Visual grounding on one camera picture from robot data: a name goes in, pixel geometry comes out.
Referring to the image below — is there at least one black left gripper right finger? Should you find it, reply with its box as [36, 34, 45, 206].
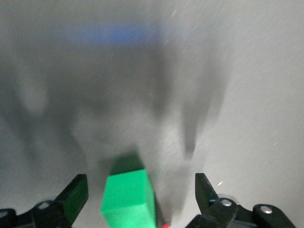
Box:
[184, 172, 296, 228]

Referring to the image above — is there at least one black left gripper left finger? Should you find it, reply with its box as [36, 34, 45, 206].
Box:
[0, 173, 89, 228]

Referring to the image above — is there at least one green cube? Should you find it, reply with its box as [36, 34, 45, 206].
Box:
[100, 167, 158, 228]

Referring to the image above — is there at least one blue plastic bin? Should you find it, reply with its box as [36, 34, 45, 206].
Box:
[67, 22, 166, 48]

